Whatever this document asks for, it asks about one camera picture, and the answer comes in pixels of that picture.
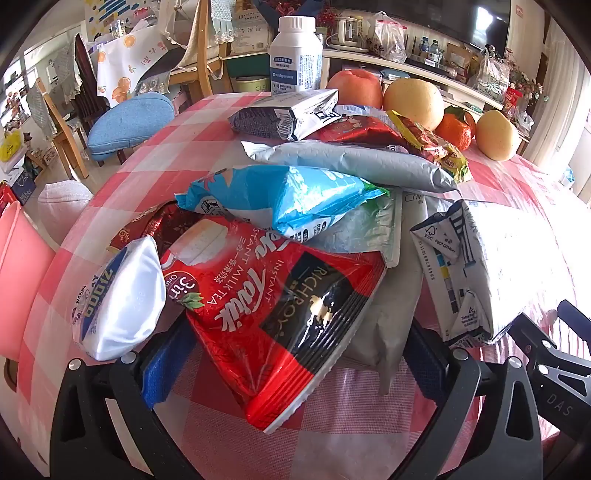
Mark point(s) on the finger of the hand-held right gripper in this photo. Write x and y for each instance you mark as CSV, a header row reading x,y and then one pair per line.
x,y
575,323
561,383

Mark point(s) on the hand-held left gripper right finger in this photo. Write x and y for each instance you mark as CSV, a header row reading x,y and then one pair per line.
x,y
425,367

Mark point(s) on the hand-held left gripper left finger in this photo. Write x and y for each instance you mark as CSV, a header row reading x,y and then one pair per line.
x,y
159,378

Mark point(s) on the white soft tissue pack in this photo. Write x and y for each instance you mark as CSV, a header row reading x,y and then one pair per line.
x,y
383,323

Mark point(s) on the red milk tea bag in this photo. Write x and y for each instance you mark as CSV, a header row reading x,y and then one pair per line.
x,y
277,323

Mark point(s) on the pink plastic bin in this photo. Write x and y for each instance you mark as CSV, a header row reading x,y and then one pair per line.
x,y
23,277

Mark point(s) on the red cartoon snack wrapper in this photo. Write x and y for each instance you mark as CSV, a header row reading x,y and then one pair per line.
x,y
364,131

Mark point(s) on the white blue-lettered pouch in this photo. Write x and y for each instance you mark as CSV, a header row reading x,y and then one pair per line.
x,y
124,300

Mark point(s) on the white milk carton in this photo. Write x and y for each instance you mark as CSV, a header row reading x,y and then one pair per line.
x,y
489,263

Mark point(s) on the green cartoon-print foil packet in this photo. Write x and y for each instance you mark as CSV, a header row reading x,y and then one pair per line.
x,y
369,226

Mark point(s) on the dark red foil wrapper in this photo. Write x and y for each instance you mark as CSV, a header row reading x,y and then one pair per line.
x,y
161,226

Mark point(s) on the white plastic bin liner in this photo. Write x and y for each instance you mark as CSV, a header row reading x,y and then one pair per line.
x,y
64,203

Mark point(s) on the small yellow pear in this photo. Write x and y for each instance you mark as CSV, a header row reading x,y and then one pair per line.
x,y
496,136

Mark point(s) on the blue snack bag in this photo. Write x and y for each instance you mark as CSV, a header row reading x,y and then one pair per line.
x,y
295,198

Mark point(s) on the grey plastic packet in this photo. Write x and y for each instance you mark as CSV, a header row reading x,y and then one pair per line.
x,y
351,164

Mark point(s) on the yellow and red snack packet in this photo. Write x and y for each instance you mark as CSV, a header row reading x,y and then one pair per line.
x,y
429,143

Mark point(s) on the orange tangerine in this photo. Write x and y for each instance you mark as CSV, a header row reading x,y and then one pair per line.
x,y
455,134
470,121

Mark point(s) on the pink checked tablecloth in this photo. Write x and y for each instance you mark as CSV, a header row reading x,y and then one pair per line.
x,y
217,152

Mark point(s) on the blue cushioned stool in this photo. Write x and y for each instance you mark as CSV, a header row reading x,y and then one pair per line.
x,y
131,122

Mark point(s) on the light wooden chair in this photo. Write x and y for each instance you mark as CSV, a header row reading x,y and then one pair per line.
x,y
64,138

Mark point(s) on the crinkled clear plastic bag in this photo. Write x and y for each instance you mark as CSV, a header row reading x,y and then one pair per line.
x,y
491,74

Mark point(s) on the large yellow pear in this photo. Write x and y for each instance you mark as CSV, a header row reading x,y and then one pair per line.
x,y
413,101

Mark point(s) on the light blue white packet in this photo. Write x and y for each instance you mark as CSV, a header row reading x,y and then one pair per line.
x,y
353,110

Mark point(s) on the yellow plastic bag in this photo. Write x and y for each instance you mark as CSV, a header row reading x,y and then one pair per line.
x,y
10,145

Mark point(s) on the silver and black snack packet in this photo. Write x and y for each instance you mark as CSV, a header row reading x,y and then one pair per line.
x,y
277,117

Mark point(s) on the red apple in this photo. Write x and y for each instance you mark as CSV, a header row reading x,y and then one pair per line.
x,y
358,87

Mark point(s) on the dark wooden chair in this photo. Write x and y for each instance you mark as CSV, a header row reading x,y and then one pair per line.
x,y
90,78

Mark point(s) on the wooden chair with cloths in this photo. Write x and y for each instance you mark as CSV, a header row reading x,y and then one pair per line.
x,y
203,69

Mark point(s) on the orange-print white cloth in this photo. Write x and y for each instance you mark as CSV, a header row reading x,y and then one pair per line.
x,y
134,60

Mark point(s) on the black television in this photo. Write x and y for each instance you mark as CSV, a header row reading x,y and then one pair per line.
x,y
438,18

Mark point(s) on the white plastic bottle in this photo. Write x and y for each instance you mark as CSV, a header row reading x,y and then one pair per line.
x,y
295,55

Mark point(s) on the white electric kettle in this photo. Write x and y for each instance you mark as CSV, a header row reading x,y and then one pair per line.
x,y
348,32

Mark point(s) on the dark blue flower bouquet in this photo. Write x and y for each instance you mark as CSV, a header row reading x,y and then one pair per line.
x,y
272,5

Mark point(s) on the colourful wall sticker chart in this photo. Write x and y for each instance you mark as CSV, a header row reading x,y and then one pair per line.
x,y
120,14

